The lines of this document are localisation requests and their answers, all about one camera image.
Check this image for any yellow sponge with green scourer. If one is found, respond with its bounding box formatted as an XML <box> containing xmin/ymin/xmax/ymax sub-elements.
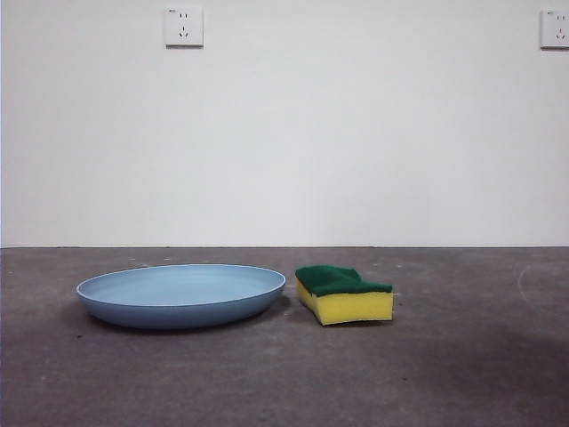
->
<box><xmin>294</xmin><ymin>265</ymin><xmax>395</xmax><ymax>327</ymax></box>

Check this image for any light blue round plate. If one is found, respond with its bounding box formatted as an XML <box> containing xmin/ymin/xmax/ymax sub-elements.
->
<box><xmin>75</xmin><ymin>263</ymin><xmax>287</xmax><ymax>330</ymax></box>

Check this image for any white wall socket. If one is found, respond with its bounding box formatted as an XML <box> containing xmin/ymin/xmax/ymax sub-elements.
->
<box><xmin>540</xmin><ymin>9</ymin><xmax>569</xmax><ymax>50</ymax></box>
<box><xmin>164</xmin><ymin>5</ymin><xmax>205</xmax><ymax>49</ymax></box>

